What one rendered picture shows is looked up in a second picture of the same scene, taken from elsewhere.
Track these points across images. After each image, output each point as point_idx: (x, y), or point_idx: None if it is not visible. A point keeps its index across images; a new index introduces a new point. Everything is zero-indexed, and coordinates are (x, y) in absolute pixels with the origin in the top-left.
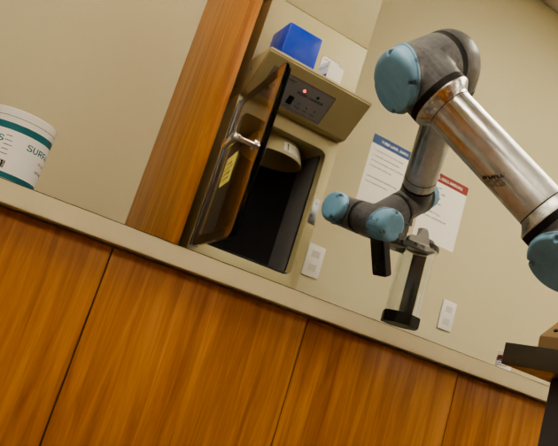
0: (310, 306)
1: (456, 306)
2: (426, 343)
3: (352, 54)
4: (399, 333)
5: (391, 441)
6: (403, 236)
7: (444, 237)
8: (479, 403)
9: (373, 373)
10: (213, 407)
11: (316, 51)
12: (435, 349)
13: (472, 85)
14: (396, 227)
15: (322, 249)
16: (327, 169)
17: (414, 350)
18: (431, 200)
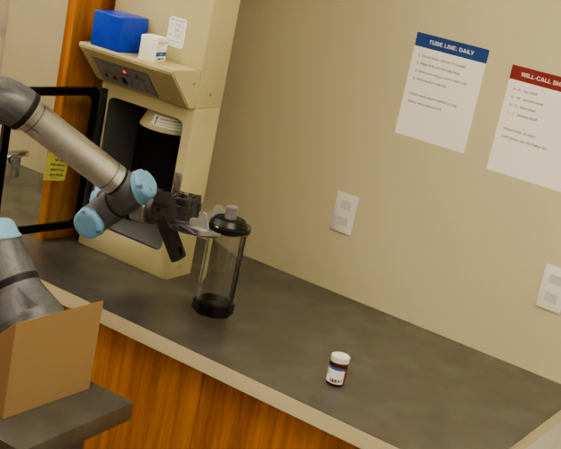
0: (52, 293)
1: None
2: (151, 335)
3: (199, 3)
4: (126, 322)
5: (142, 420)
6: (185, 220)
7: (544, 169)
8: (231, 405)
9: (121, 356)
10: None
11: (118, 32)
12: (161, 342)
13: (6, 118)
14: (88, 226)
15: (353, 198)
16: (185, 139)
17: (141, 340)
18: (130, 194)
